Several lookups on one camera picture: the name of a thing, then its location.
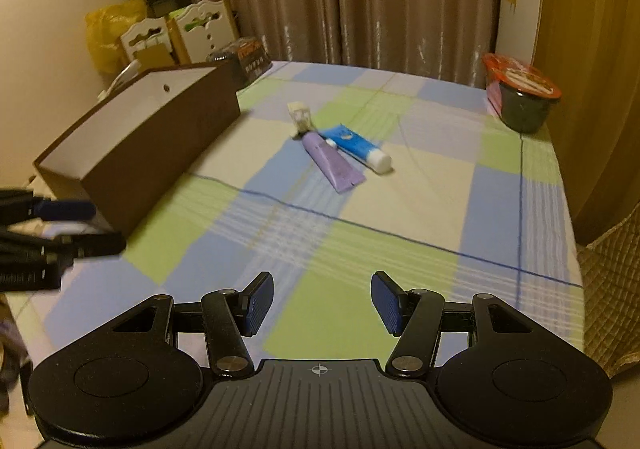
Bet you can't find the blue white tube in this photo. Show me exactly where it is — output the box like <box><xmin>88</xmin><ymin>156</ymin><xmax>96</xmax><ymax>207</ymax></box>
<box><xmin>320</xmin><ymin>124</ymin><xmax>393</xmax><ymax>175</ymax></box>

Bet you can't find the yellow plastic bag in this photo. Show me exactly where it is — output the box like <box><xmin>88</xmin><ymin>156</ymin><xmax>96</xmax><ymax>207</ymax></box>
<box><xmin>85</xmin><ymin>0</ymin><xmax>148</xmax><ymax>76</ymax></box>

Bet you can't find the checkered pastel tablecloth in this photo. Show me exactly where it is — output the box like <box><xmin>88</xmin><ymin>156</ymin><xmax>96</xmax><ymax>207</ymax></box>
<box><xmin>9</xmin><ymin>62</ymin><xmax>584</xmax><ymax>361</ymax></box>

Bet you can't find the white carved chair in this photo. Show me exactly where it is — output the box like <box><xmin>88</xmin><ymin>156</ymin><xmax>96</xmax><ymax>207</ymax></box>
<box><xmin>166</xmin><ymin>0</ymin><xmax>239</xmax><ymax>65</ymax></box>
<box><xmin>118</xmin><ymin>18</ymin><xmax>176</xmax><ymax>68</ymax></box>

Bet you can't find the silver foil snack bag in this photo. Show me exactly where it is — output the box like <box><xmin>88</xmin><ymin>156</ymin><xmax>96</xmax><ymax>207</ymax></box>
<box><xmin>98</xmin><ymin>59</ymin><xmax>141</xmax><ymax>102</ymax></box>

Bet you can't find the purple cream tube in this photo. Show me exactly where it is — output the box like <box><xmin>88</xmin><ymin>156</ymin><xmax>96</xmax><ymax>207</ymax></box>
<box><xmin>302</xmin><ymin>132</ymin><xmax>366</xmax><ymax>194</ymax></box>

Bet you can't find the red instant noodle bowl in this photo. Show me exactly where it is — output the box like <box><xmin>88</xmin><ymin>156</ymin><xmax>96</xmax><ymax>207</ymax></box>
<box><xmin>482</xmin><ymin>53</ymin><xmax>562</xmax><ymax>135</ymax></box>

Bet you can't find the brown quilted chair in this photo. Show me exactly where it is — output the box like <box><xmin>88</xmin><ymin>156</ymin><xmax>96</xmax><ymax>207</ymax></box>
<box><xmin>578</xmin><ymin>208</ymin><xmax>640</xmax><ymax>377</ymax></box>

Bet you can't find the brown cardboard box white inside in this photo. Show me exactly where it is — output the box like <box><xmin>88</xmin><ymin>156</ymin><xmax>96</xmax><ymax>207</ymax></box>
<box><xmin>34</xmin><ymin>61</ymin><xmax>241</xmax><ymax>235</ymax></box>

